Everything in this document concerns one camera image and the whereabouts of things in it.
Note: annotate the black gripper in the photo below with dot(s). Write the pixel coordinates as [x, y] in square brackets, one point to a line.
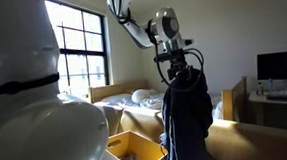
[179, 67]

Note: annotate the black hooded sweatshirt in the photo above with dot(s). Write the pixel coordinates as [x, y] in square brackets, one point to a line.
[186, 120]

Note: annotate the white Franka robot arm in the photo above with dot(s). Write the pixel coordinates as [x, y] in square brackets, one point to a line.
[36, 130]

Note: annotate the tan leather couch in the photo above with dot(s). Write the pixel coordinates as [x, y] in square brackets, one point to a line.
[247, 140]

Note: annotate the rumpled white bed sheets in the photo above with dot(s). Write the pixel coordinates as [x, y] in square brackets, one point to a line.
[155, 101]

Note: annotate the white pillow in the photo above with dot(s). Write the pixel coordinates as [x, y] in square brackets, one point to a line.
[139, 96]

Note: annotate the clear bottle on desk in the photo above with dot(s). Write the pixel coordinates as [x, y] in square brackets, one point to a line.
[259, 89]

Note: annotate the white desk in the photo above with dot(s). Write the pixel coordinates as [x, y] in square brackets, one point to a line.
[258, 99]

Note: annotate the open cardboard box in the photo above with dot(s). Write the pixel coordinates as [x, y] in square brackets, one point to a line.
[144, 146]

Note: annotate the slim blue cap bottle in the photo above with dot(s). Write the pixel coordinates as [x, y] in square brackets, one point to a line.
[270, 84]

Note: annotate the black computer monitor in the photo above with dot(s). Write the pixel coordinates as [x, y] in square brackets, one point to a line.
[279, 65]

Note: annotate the black framed window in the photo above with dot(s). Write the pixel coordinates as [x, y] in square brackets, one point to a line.
[77, 44]

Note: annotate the dark keyboard on desk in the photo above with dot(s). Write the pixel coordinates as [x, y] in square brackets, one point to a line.
[285, 97]

